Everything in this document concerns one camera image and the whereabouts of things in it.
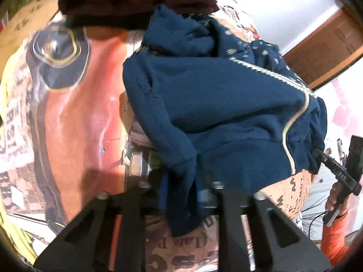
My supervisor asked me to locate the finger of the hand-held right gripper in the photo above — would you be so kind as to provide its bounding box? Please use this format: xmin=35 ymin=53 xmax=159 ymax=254
xmin=312 ymin=148 xmax=338 ymax=172

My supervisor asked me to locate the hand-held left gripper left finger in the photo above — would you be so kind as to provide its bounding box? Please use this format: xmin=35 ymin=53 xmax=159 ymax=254
xmin=34 ymin=175 xmax=168 ymax=272

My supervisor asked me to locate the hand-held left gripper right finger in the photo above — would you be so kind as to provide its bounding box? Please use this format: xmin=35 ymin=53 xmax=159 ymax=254
xmin=199 ymin=181 xmax=333 ymax=272

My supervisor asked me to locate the navy patterned zip hoodie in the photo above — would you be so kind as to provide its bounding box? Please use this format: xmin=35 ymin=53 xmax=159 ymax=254
xmin=122 ymin=4 xmax=328 ymax=237

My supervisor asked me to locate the person's right hand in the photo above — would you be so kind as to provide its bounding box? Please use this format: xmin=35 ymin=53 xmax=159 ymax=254
xmin=326 ymin=181 xmax=351 ymax=219

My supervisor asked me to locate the frosted heart sliding door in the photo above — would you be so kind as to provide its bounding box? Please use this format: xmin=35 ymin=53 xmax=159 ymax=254
xmin=312 ymin=71 xmax=363 ymax=182

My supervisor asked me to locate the wooden room door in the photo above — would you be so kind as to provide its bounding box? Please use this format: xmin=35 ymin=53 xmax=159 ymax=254
xmin=284 ymin=6 xmax=363 ymax=90

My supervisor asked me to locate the printed bed sheet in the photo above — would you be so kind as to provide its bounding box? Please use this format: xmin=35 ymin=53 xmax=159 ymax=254
xmin=0 ymin=0 xmax=318 ymax=272

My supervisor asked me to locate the bamboo lap desk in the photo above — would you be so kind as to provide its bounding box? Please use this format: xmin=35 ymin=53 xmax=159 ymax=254
xmin=6 ymin=0 xmax=61 ymax=51

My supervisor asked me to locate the black cable bundle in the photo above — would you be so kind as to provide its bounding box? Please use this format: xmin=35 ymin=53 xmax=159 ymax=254
xmin=299 ymin=201 xmax=329 ymax=238

